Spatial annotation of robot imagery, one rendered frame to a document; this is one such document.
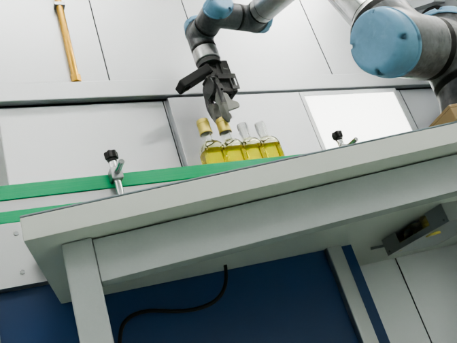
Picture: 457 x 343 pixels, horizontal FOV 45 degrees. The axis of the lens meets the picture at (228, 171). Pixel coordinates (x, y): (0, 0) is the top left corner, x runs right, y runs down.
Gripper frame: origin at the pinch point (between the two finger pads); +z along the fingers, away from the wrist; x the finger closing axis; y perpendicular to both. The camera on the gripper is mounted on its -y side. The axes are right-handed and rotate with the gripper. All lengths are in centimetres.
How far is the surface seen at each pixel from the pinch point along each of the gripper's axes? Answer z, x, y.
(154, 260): 49, -48, -45
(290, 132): -1.6, 11.5, 29.4
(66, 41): -38, 13, -33
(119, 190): 23.8, -15.4, -37.7
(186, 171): 20.1, -13.6, -21.0
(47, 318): 46, -13, -55
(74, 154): -1.9, 15.3, -37.6
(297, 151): 5.4, 11.5, 29.4
